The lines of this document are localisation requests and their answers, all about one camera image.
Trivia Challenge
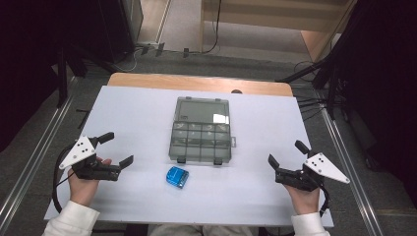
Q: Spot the person's left hand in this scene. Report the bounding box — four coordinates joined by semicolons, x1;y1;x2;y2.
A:
67;156;113;207

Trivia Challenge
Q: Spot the grey transparent compartment box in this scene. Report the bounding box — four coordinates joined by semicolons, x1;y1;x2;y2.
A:
168;95;237;166

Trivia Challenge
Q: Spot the white table cover sheet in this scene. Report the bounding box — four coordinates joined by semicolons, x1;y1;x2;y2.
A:
43;85;335;229

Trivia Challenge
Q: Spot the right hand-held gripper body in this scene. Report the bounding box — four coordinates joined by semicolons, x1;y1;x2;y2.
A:
274;151;351;193

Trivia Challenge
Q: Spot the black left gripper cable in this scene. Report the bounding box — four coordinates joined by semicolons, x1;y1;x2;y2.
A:
51;143;77;214

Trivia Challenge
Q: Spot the person's left white sleeve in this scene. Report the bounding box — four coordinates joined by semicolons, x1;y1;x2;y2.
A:
41;200;101;236

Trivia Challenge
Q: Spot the person's right white sleeve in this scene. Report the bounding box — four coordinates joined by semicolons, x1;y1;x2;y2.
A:
290;211;331;236

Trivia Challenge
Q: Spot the black stand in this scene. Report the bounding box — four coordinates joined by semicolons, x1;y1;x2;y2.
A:
276;38;352;121
53;42;116;109

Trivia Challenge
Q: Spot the wooden table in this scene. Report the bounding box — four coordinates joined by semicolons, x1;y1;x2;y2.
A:
107;72;294;97

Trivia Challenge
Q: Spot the person's right hand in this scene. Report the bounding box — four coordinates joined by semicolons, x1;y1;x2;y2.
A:
283;184;321;216

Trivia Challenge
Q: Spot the small blue toy car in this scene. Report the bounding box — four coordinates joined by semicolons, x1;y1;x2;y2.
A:
165;165;190;190

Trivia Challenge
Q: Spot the wooden shelf unit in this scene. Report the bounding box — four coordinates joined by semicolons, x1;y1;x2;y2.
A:
199;0;357;63

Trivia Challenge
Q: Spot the metal floor rail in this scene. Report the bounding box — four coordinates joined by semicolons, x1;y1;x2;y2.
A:
320;107;385;236
0;94;75;227

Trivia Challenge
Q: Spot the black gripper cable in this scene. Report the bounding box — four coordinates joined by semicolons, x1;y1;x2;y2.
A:
318;183;330;218
51;143;77;214

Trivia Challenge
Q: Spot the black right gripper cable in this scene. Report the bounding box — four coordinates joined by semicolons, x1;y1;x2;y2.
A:
318;183;330;218

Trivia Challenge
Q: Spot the person's white sleeve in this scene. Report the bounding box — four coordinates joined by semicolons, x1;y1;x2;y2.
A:
41;200;101;236
290;211;331;236

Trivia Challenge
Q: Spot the black hanging cable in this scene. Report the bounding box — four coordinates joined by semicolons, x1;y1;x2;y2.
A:
199;0;223;55

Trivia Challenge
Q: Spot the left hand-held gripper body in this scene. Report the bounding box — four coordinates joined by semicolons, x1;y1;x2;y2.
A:
58;135;122;182

